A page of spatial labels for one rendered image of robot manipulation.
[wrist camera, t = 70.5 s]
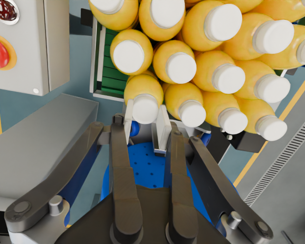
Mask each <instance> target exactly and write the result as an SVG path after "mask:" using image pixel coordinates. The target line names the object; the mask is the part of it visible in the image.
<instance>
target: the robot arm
mask: <svg viewBox="0 0 305 244"><path fill-rule="evenodd" d="M133 102H134V100H133V99H128V103H127V108H126V113H125V114H122V113H116V114H115V115H113V116H112V123H111V125H109V126H104V124H103V123H102V122H92V123H91V124H90V125H89V126H88V128H87V129H86V130H85V131H84V133H83V134H82V135H81V136H80V138H79V139H78V140H77V141H76V143H75V144H74V145H73V146H72V148H71V149H70V150H69V151H68V153H67V154H66V155H65V156H64V158H63V159H62V160H61V161H60V162H59V163H58V165H57V166H56V167H55V168H54V170H53V171H52V172H51V174H50V175H49V176H48V177H47V179H45V180H44V181H43V182H41V183H40V184H38V185H37V186H36V187H34V188H33V189H32V190H30V191H29V192H27V193H26V194H24V195H23V196H22V197H20V198H19V199H17V200H16V201H14V202H13V203H12V204H11V205H10V206H9V207H7V209H6V211H5V212H4V219H5V222H6V226H7V228H8V232H9V235H10V239H11V242H12V244H268V243H269V242H270V241H271V240H272V239H273V237H274V233H273V231H272V229H271V228H270V227H269V225H268V224H267V223H266V222H265V221H264V220H263V219H262V218H261V217H260V216H259V215H258V214H256V213H255V212H254V211H253V210H252V209H251V208H250V207H249V206H248V205H247V204H246V203H245V202H244V201H243V200H242V199H241V197H240V196H239V194H238V193H237V192H236V190H235V189H234V187H233V186H232V184H231V183H230V181H229V180H228V178H227V177H226V176H225V174H224V173H223V171H222V170H221V168H220V167H219V165H218V164H217V163H216V161H215V160H214V158H213V157H212V155H211V154H210V152H209V151H208V149H207V148H206V147H205V145H204V144H203V142H202V141H201V139H200V138H198V137H195V136H191V137H190V138H189V139H188V138H185V137H183V134H182V133H181V132H180V131H179V129H178V127H177V124H176V123H175V122H171V121H169V117H168V113H167V110H166V106H165V105H162V104H161V105H160V107H159V112H158V116H157V119H156V128H157V136H158V145H159V149H160V150H165V149H166V147H167V150H166V153H165V157H166V159H165V172H164V184H163V187H160V188H148V187H145V186H142V185H139V184H136V183H135V178H134V172H133V168H131V167H130V161H129V154H128V148H127V144H128V140H129V135H130V129H131V123H132V113H133ZM107 144H109V195H107V196H106V197H105V198H104V199H103V200H101V201H100V202H99V203H98V204H97V205H95V206H94V207H93V208H92V209H91V210H89V211H88V212H87V213H86V214H85V215H83V216H82V217H81V218H80V219H79V220H77V221H76V222H75V223H74V224H73V225H72V226H71V227H69V228H68V229H67V228H66V226H67V225H68V223H69V220H70V208H71V207H72V205H73V203H74V201H75V199H76V197H77V195H78V193H79V191H80V189H81V187H82V186H83V184H84V182H85V180H86V178H87V176H88V173H89V171H90V169H91V168H92V166H93V164H94V162H95V160H96V158H97V156H98V154H99V152H100V150H101V148H102V145H107ZM186 166H187V167H188V170H189V172H190V174H191V177H192V179H193V181H194V184H195V186H196V188H197V190H198V193H199V195H200V198H201V200H202V202H203V204H204V207H205V209H206V211H207V214H208V216H209V218H210V220H211V222H212V224H213V225H212V224H211V223H210V222H209V221H208V220H207V219H206V218H205V217H204V216H203V215H202V213H201V212H200V211H199V210H198V209H197V208H196V207H195V206H194V203H193V195H192V187H191V179H190V177H189V176H187V169H186Z"/></svg>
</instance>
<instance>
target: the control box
mask: <svg viewBox="0 0 305 244"><path fill-rule="evenodd" d="M7 1H9V2H10V3H11V4H12V6H13V8H14V10H15V17H14V19H13V20H12V21H4V20H1V19H0V42H1V43H2V44H3V45H4V46H5V47H6V49H7V51H8V53H9V58H10V59H9V63H8V65H7V66H5V67H3V68H0V89H3V90H9V91H15V92H22V93H27V94H33V95H38V96H44V95H45V94H47V93H49V92H50V91H52V90H54V89H56V88H57V87H59V86H61V85H63V84H65V83H66V82H68V81H69V80H70V45H69V0H7Z"/></svg>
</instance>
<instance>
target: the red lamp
mask: <svg viewBox="0 0 305 244"><path fill-rule="evenodd" d="M14 17H15V10H14V8H13V6H12V4H11V3H10V2H9V1H7V0H0V19H1V20H4V21H12V20H13V19H14Z"/></svg>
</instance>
